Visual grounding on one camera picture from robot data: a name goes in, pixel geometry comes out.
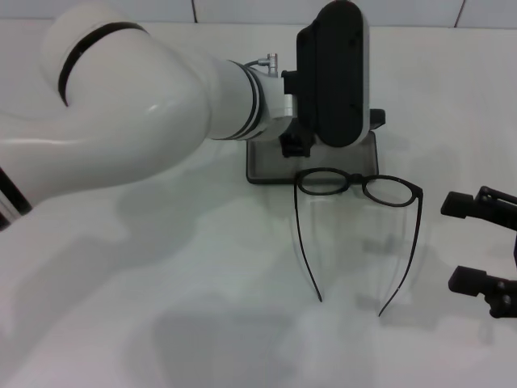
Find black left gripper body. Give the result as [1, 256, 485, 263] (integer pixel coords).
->
[281, 69, 301, 95]

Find black glasses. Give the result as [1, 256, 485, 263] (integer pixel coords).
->
[293, 167, 425, 318]

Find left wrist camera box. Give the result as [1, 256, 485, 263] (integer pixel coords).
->
[296, 0, 372, 149]

